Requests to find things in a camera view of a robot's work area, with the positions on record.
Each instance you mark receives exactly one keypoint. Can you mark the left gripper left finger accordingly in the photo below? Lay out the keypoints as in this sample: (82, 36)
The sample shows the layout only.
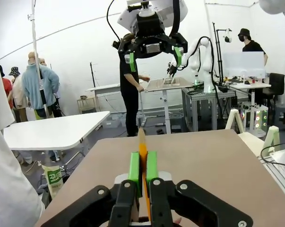
(123, 203)

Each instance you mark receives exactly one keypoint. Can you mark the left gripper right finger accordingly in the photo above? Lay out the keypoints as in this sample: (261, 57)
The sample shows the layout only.
(161, 203)

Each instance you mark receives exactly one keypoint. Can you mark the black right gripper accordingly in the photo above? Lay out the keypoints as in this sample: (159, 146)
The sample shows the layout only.
(149, 30)

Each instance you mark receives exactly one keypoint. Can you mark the plain yellow pencil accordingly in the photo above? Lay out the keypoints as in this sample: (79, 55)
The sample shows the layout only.
(142, 146)

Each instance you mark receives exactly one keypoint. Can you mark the white robot arm with hand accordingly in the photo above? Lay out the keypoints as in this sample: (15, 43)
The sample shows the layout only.
(203, 66)

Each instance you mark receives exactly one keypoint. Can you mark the wood-top adjustable table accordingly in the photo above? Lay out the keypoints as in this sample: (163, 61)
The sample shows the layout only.
(166, 84)

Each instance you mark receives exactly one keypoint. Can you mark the person in black clothes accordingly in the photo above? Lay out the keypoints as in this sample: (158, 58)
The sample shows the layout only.
(130, 94)

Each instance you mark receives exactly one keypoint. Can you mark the white narrow table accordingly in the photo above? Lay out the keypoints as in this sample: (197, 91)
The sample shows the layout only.
(104, 88)

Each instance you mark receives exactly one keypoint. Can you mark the white bag green print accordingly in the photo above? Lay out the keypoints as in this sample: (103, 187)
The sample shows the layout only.
(53, 179)

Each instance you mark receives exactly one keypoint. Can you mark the clear plastic bin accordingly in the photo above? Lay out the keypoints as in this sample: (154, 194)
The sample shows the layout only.
(114, 120)

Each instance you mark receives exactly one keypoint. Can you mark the small wooden stool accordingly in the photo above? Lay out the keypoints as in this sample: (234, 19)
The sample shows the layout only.
(86, 104)

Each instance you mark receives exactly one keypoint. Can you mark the white monitor panel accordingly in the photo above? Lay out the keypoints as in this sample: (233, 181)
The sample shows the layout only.
(244, 63)

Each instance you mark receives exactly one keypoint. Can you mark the person with black hat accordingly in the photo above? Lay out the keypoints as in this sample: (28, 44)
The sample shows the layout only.
(252, 46)

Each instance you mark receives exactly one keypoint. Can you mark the white rounded table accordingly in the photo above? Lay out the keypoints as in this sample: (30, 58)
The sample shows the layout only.
(50, 132)

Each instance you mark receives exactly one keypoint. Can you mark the white desk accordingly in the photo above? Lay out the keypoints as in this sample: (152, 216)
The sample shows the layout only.
(248, 85)

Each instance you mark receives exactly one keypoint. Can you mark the white stand pole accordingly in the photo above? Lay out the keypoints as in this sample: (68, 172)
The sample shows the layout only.
(36, 47)

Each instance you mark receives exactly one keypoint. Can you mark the mannequin in light-blue jacket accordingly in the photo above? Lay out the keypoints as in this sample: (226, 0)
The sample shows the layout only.
(40, 87)

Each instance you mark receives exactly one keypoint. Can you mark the person in white T-shirt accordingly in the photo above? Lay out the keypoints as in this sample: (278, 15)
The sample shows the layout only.
(5, 165)

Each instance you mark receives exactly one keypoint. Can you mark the computer with lit fans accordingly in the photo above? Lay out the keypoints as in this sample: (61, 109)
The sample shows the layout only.
(255, 118)

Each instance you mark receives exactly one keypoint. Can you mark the black desk chair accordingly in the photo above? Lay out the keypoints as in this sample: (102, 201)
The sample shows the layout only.
(275, 87)

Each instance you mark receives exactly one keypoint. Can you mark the mannequin with bucket hat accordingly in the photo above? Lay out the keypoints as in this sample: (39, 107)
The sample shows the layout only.
(17, 92)

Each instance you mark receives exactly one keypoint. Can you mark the grey square stool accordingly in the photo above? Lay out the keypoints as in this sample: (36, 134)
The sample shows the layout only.
(282, 116)

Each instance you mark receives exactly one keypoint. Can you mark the person in red shirt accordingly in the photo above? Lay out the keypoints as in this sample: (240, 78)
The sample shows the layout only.
(6, 89)

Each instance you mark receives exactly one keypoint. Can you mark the black camera stand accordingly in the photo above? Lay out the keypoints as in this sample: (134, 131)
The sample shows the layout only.
(219, 52)

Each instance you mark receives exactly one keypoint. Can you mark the aluminium frame table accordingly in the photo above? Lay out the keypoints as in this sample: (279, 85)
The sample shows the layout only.
(203, 101)

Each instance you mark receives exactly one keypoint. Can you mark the beige wooden frame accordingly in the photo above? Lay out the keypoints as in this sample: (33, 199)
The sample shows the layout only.
(271, 139)
(234, 120)

